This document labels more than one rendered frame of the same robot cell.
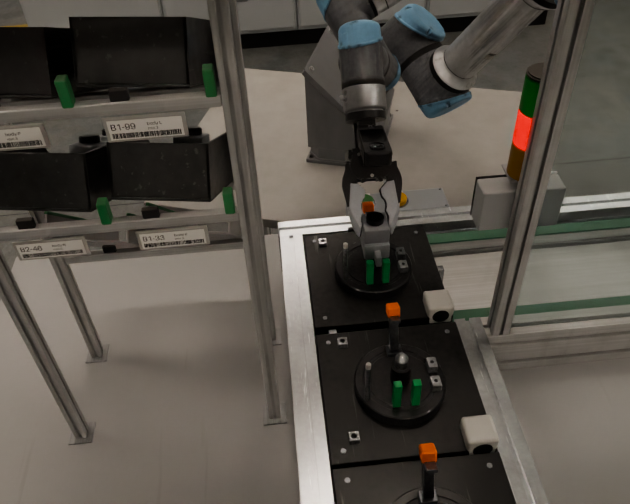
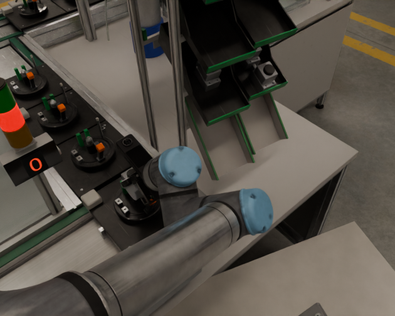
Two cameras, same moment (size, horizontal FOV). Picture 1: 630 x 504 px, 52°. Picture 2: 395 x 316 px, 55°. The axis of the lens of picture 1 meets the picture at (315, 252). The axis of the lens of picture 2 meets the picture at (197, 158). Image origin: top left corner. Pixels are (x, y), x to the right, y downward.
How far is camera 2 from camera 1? 1.51 m
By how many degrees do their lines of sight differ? 85
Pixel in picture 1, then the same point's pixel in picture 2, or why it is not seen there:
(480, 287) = (78, 252)
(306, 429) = (124, 127)
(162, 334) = not seen: hidden behind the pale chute
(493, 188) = (41, 137)
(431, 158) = not seen: outside the picture
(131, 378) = not seen: hidden behind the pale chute
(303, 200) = (257, 291)
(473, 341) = (68, 198)
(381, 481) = (85, 123)
